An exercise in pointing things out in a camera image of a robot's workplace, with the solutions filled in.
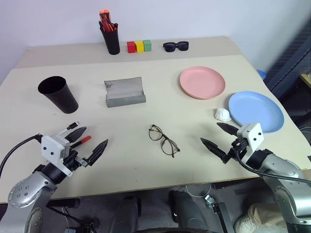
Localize empty black cup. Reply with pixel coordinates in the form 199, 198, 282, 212
37, 76, 79, 115

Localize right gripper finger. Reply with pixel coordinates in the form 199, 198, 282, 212
200, 137, 228, 161
216, 122, 239, 137

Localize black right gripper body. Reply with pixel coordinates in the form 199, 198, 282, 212
222, 138, 251, 165

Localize dark rounded shape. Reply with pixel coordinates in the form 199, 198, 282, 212
168, 190, 215, 233

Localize white cable loop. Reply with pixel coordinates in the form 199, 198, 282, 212
185, 183, 212, 199

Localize white shoe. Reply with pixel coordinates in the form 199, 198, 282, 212
233, 215, 259, 233

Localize black sunglasses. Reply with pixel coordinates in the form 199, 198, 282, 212
163, 41, 190, 53

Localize white crumpled paper ball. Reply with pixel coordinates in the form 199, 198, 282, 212
214, 107, 232, 122

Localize black marker with red cap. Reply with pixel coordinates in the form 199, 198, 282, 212
69, 135, 92, 149

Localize blue plate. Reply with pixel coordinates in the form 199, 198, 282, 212
228, 91, 285, 134

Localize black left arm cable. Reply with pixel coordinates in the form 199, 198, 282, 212
0, 133, 44, 179

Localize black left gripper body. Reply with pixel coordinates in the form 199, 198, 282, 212
62, 149, 89, 172

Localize pink plate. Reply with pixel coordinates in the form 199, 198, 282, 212
179, 67, 226, 100

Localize black table leg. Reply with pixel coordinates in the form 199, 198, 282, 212
211, 202, 236, 233

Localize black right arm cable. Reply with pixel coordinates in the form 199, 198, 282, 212
235, 145, 311, 185

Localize black pen holder cup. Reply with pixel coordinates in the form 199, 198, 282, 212
101, 23, 121, 55

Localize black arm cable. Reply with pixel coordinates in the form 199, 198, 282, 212
0, 133, 44, 179
235, 145, 311, 185

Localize orange capped marker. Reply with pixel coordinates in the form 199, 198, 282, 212
98, 10, 105, 31
103, 8, 110, 31

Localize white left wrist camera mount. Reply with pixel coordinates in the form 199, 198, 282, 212
40, 134, 73, 177

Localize dark ribbed panel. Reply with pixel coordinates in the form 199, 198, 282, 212
264, 14, 311, 98

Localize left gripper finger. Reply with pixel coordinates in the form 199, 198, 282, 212
86, 139, 109, 167
64, 126, 87, 144

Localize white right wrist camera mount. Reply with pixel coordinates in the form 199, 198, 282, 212
236, 122, 265, 155

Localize beige trouser leg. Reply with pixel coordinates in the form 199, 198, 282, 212
247, 202, 288, 229

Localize thin-framed clear eyeglasses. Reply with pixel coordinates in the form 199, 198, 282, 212
148, 124, 181, 160

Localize white marker with black cap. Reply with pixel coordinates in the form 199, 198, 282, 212
57, 120, 80, 134

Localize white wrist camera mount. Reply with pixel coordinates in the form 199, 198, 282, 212
40, 134, 73, 177
236, 122, 265, 155

